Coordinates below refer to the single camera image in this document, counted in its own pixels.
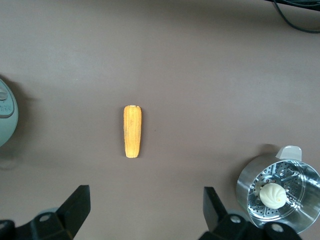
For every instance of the steel electric cooking pot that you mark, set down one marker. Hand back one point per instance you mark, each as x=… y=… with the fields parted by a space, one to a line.
x=8 y=125

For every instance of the brown table cover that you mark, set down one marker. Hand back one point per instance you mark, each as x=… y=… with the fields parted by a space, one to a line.
x=175 y=62

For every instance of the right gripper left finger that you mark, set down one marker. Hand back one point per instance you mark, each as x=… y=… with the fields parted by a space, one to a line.
x=67 y=215

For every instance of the perforated steel steamer insert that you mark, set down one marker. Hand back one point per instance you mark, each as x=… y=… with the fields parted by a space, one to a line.
x=277 y=172

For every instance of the steel steamer pot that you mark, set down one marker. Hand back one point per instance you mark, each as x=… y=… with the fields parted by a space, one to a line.
x=243 y=185

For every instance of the white steamed bun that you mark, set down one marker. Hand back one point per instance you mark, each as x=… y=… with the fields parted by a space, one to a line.
x=272 y=196

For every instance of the yellow corn cob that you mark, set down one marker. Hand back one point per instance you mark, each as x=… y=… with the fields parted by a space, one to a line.
x=132 y=132

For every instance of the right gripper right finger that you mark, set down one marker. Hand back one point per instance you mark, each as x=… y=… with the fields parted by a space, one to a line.
x=220 y=222

